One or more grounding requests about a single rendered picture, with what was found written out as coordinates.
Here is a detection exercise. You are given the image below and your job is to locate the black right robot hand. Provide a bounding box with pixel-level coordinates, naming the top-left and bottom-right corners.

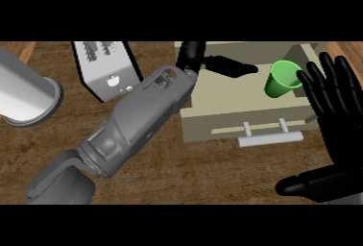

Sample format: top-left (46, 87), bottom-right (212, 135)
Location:
top-left (274, 52), bottom-right (363, 204)

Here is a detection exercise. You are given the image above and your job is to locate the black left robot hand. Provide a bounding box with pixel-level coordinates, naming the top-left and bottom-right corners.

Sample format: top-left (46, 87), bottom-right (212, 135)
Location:
top-left (175, 41), bottom-right (260, 79)

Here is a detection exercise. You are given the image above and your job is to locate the beige open drawer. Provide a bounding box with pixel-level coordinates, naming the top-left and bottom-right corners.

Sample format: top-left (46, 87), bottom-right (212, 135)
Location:
top-left (173, 41), bottom-right (333, 143)

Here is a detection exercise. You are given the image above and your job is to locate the green plastic cup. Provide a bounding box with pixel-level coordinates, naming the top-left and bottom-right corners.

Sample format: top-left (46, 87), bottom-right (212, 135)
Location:
top-left (263, 60), bottom-right (306, 99)

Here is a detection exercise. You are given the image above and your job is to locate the grey flat appliance panel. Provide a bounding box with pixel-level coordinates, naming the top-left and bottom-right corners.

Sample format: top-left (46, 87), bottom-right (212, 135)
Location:
top-left (71, 41), bottom-right (145, 104)

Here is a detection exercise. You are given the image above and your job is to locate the large grey cylinder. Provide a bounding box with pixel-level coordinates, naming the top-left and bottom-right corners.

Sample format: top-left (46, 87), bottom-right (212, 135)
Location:
top-left (0, 44), bottom-right (66, 128)

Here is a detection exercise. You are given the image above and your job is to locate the white drawer handle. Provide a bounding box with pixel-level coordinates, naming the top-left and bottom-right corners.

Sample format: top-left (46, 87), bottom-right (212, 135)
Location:
top-left (237, 117), bottom-right (306, 148)

